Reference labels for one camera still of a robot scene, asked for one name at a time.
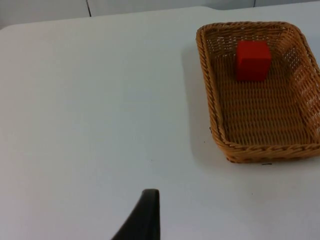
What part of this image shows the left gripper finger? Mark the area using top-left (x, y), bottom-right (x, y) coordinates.
top-left (110, 188), bottom-right (161, 240)

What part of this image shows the pale brown wicker basket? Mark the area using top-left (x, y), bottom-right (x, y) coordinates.
top-left (195, 21), bottom-right (320, 165)

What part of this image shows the red cube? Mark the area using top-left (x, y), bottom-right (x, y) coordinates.
top-left (235, 39), bottom-right (273, 82)

